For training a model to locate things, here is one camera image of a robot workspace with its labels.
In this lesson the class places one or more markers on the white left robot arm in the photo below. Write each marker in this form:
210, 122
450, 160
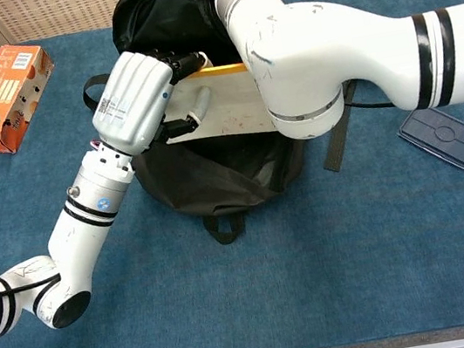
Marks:
85, 223

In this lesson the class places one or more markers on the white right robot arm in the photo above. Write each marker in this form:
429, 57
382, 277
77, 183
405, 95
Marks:
303, 39

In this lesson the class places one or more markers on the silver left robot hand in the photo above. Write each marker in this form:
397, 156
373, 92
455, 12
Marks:
128, 102

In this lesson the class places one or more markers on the black backpack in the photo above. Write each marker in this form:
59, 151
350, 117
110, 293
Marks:
214, 172

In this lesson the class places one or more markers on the orange cardboard box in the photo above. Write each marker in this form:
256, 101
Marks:
4, 99

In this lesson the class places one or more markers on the dark blue plastic tray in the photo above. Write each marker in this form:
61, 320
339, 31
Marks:
445, 138

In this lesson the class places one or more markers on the blue carpet table mat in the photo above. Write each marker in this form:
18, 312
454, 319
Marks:
316, 258

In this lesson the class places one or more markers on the yellow and white book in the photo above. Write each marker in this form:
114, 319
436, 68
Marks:
238, 102

